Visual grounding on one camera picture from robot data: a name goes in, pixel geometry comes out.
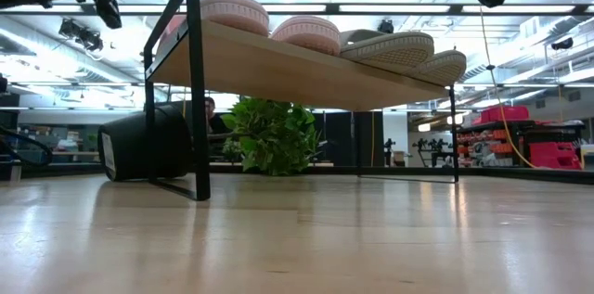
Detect small black ceiling fixture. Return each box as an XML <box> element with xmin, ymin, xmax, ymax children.
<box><xmin>550</xmin><ymin>37</ymin><xmax>575</xmax><ymax>52</ymax></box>

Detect person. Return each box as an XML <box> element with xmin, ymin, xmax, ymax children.
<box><xmin>202</xmin><ymin>96</ymin><xmax>229</xmax><ymax>135</ymax></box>

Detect pink slide sandal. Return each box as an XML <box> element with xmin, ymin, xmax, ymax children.
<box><xmin>270</xmin><ymin>15</ymin><xmax>342</xmax><ymax>58</ymax></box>
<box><xmin>155</xmin><ymin>0</ymin><xmax>271</xmax><ymax>54</ymax></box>

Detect red storage bin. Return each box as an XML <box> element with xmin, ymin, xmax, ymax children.
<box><xmin>528</xmin><ymin>141</ymin><xmax>583</xmax><ymax>171</ymax></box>
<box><xmin>480</xmin><ymin>105</ymin><xmax>530</xmax><ymax>124</ymax></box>

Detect black curved cable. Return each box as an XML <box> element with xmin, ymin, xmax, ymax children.
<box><xmin>0</xmin><ymin>124</ymin><xmax>53</xmax><ymax>168</ymax></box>

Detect grey slide sandal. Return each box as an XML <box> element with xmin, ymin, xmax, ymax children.
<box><xmin>339</xmin><ymin>29</ymin><xmax>436</xmax><ymax>76</ymax></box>
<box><xmin>407</xmin><ymin>49</ymin><xmax>468</xmax><ymax>88</ymax></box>

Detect black pillar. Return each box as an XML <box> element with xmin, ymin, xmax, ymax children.
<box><xmin>355</xmin><ymin>110</ymin><xmax>386</xmax><ymax>169</ymax></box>

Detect green plant in black pot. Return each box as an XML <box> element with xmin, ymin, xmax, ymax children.
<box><xmin>96</xmin><ymin>96</ymin><xmax>325</xmax><ymax>183</ymax></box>

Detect black ceiling track lights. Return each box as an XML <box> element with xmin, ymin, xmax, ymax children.
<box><xmin>58</xmin><ymin>18</ymin><xmax>106</xmax><ymax>53</ymax></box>

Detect black aluminium table frame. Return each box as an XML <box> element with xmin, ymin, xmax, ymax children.
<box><xmin>0</xmin><ymin>162</ymin><xmax>594</xmax><ymax>187</ymax></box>

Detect wooden shelf black metal frame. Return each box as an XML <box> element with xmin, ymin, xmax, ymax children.
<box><xmin>142</xmin><ymin>0</ymin><xmax>460</xmax><ymax>202</ymax></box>

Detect yellow hanging cable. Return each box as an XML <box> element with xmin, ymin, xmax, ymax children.
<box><xmin>472</xmin><ymin>4</ymin><xmax>539</xmax><ymax>170</ymax></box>

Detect black storage rack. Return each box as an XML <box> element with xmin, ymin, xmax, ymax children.
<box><xmin>453</xmin><ymin>120</ymin><xmax>587</xmax><ymax>169</ymax></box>

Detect black partition panel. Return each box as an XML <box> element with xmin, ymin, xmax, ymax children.
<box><xmin>322</xmin><ymin>111</ymin><xmax>356</xmax><ymax>168</ymax></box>

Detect small robot arms stand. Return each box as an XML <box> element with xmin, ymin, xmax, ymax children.
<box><xmin>411</xmin><ymin>137</ymin><xmax>452</xmax><ymax>169</ymax></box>

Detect black overhead rig bar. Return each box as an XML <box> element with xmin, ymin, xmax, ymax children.
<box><xmin>0</xmin><ymin>3</ymin><xmax>594</xmax><ymax>17</ymax></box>

